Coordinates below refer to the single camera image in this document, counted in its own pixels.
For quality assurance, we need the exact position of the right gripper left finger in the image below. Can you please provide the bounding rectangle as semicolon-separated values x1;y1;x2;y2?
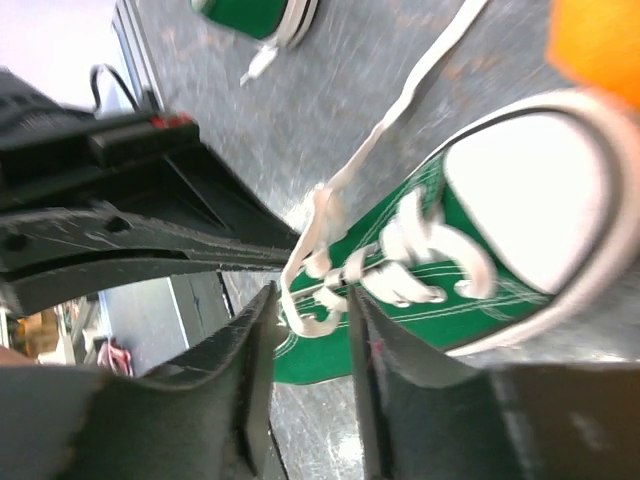
1;285;278;479

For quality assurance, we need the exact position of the pink patterned cloth bag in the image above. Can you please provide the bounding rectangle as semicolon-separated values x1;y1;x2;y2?
96;338;134;377

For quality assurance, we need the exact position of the green sneaker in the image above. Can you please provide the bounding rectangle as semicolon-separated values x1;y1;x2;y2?
274;89;639;385
190;0;319;48

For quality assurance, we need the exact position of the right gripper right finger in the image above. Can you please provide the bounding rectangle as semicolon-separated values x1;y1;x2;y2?
349;289;639;479

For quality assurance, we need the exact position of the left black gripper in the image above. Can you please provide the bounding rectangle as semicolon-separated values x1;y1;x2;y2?
1;70;298;315

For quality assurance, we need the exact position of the orange Mickey Mouse pillow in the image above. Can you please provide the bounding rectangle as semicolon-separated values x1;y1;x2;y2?
546;0;639;108

